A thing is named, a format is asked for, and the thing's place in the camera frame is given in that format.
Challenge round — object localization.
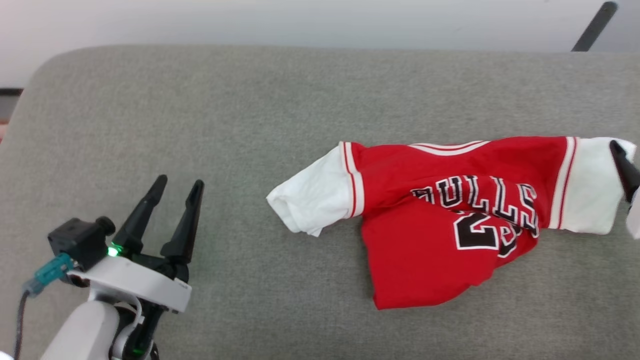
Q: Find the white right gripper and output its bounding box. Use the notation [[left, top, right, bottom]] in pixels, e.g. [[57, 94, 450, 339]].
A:
[[609, 140, 640, 240]]

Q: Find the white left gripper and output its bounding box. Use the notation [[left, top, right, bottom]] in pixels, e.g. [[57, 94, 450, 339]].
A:
[[67, 174, 205, 359]]

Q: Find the red white basketball jersey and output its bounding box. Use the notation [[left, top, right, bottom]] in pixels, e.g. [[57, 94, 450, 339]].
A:
[[266, 136, 638, 311]]

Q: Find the grey fabric sofa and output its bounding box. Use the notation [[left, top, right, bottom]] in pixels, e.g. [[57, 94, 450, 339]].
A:
[[0, 45, 640, 360]]

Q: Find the black slanted pole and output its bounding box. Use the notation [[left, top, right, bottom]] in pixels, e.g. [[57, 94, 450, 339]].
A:
[[571, 1, 619, 52]]

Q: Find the teal left cable connector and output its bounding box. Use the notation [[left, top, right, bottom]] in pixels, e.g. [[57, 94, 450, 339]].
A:
[[23, 252, 76, 296]]

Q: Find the grey left camera cable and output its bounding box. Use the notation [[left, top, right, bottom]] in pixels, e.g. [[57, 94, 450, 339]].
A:
[[13, 290, 31, 360]]

